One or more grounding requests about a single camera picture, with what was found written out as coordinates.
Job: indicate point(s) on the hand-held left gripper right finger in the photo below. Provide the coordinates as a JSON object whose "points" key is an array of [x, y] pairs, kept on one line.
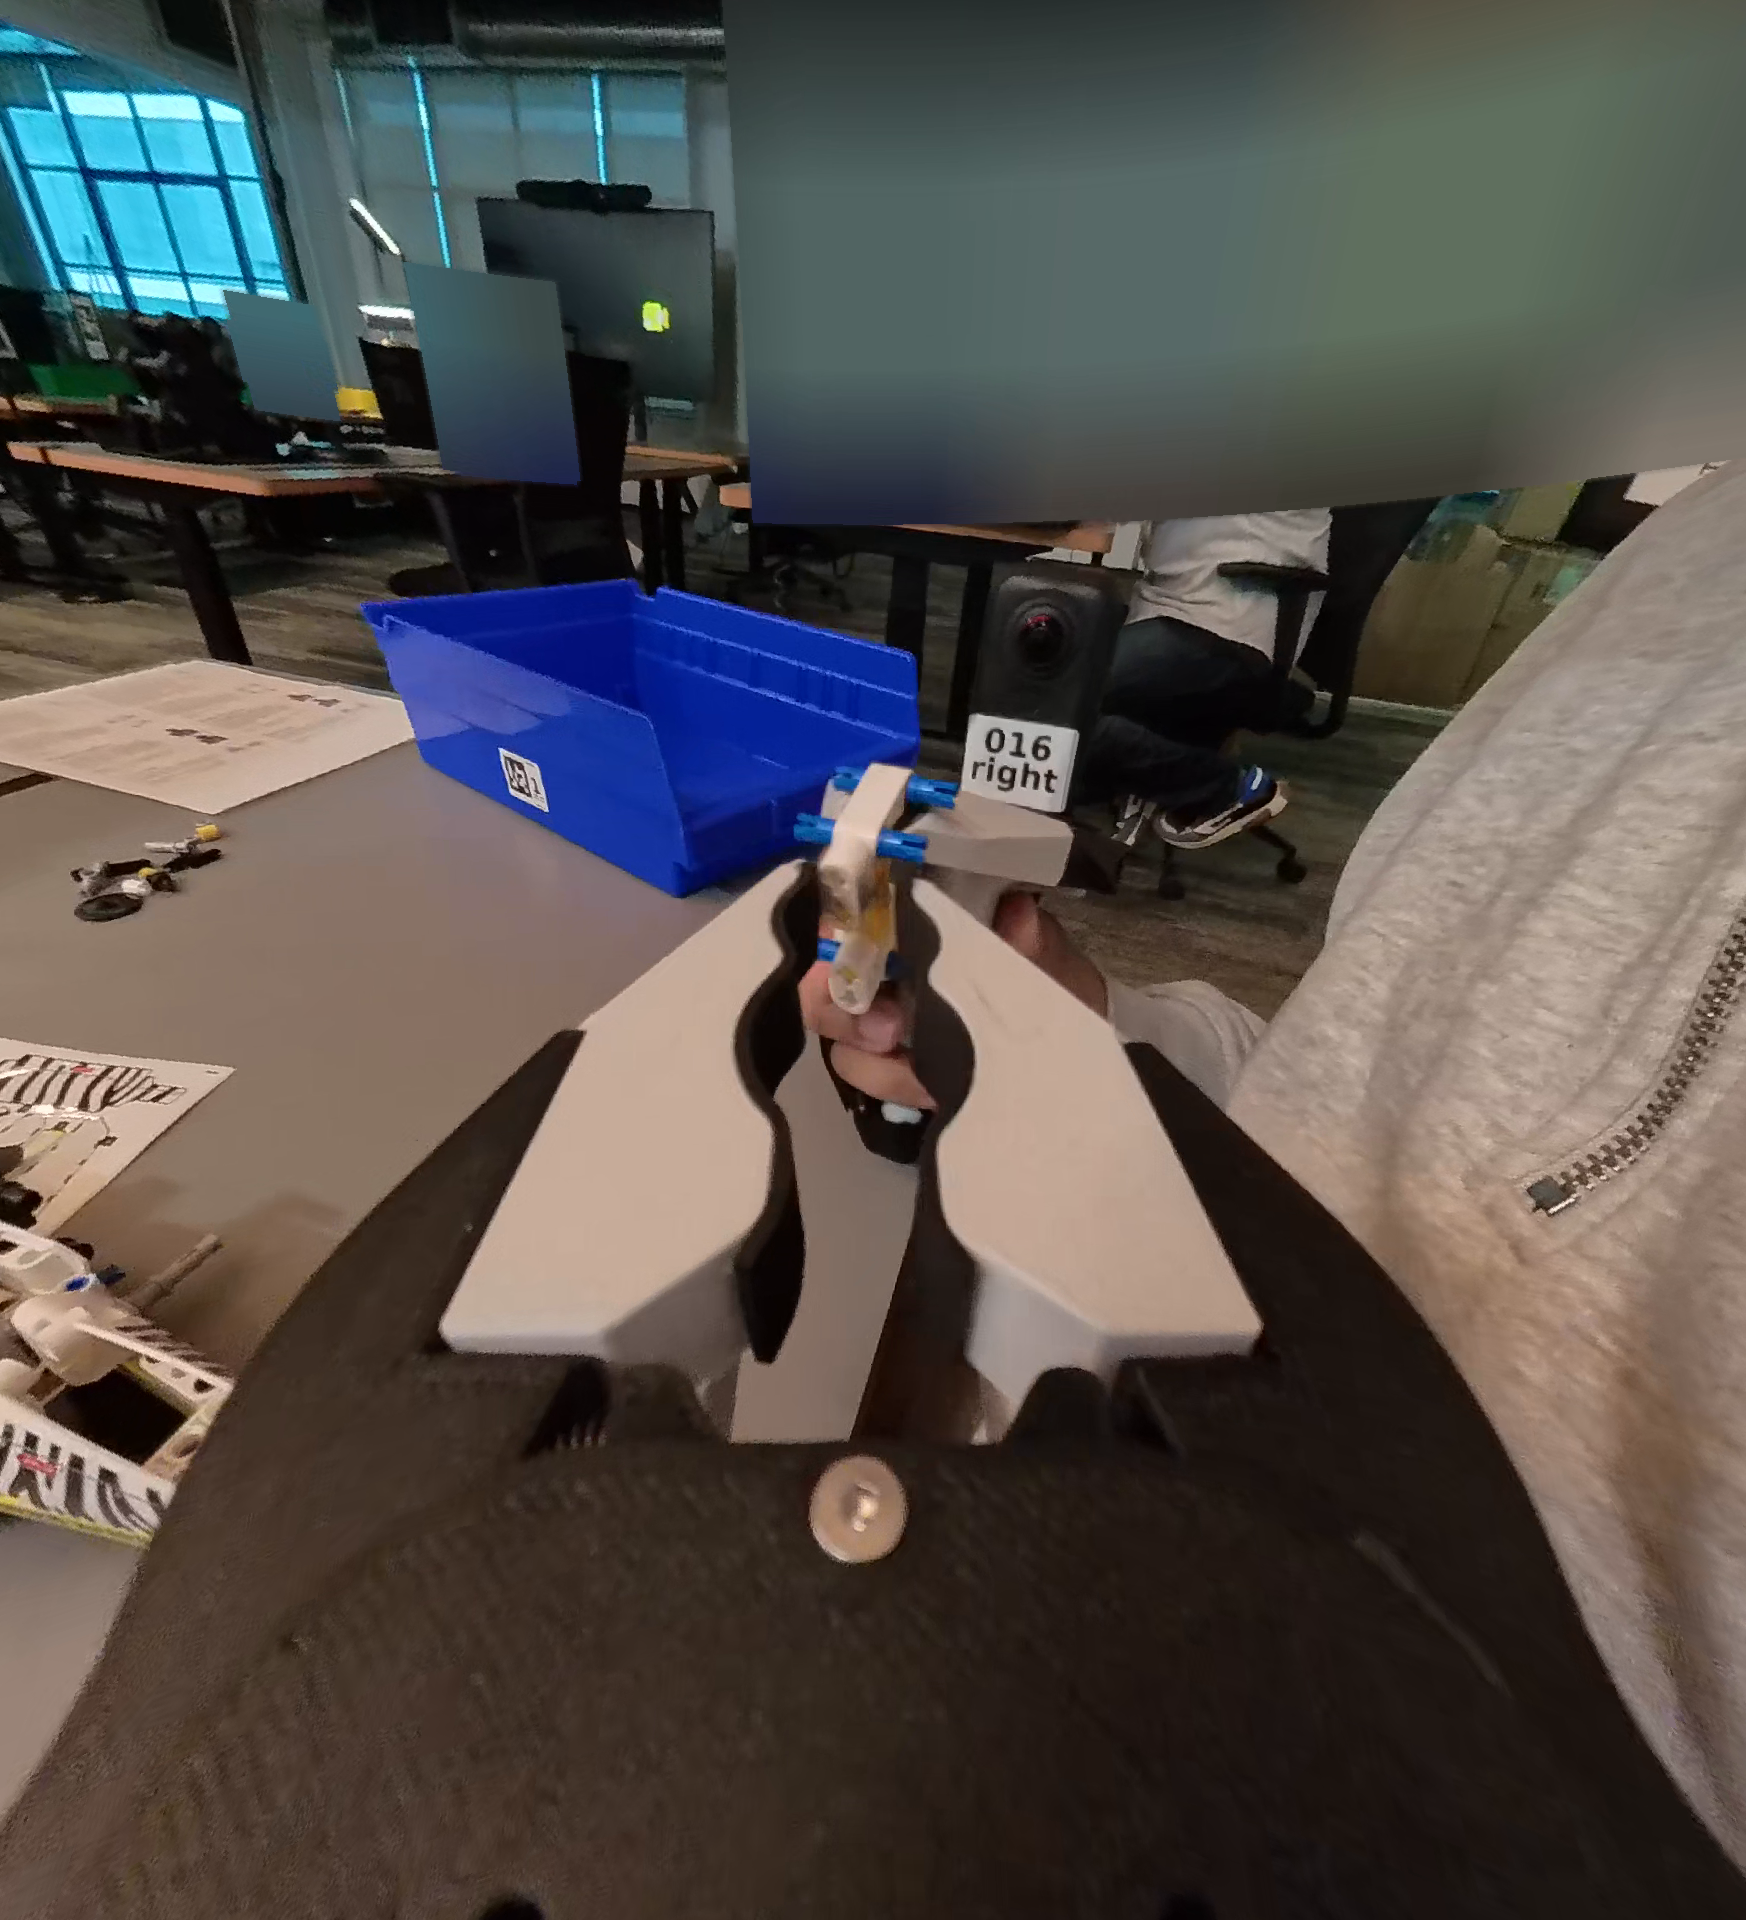
{"points": [[1099, 1184]]}

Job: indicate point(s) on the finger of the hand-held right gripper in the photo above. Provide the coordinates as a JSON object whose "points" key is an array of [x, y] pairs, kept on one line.
{"points": [[851, 788], [1017, 846]]}

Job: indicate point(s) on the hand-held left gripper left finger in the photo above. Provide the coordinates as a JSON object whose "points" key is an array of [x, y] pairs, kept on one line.
{"points": [[618, 1184]]}

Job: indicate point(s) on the white yellow blue lego assembly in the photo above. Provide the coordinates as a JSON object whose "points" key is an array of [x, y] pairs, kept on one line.
{"points": [[857, 841]]}

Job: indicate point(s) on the zebra striped lego helicopter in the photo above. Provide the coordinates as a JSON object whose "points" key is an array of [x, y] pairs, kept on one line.
{"points": [[48, 1396]]}

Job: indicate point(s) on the person's right forearm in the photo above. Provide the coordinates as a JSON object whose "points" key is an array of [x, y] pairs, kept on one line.
{"points": [[1187, 1035]]}

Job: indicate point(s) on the small loose lego parts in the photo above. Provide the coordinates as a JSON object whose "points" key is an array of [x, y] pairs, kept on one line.
{"points": [[137, 876]]}

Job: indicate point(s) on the person's right hand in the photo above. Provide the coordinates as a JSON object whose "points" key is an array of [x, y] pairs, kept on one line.
{"points": [[873, 1066]]}

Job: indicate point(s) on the blue plastic bin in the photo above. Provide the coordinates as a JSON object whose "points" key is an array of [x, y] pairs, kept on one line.
{"points": [[634, 721]]}

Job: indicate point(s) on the black office chair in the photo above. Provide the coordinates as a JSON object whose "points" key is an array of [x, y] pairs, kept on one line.
{"points": [[1353, 600]]}

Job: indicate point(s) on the person in grey hoodie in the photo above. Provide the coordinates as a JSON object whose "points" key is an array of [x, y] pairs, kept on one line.
{"points": [[1593, 1124]]}

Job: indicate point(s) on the large dark monitor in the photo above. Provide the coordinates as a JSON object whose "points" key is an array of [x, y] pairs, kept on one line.
{"points": [[618, 286]]}

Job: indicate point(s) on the printed instruction sheet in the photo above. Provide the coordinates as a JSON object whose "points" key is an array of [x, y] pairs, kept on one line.
{"points": [[183, 734]]}

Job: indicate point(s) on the desk lamp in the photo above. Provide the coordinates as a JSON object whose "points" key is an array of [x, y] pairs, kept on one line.
{"points": [[375, 226]]}

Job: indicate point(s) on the window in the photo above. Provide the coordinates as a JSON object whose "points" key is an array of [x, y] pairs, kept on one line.
{"points": [[137, 196]]}

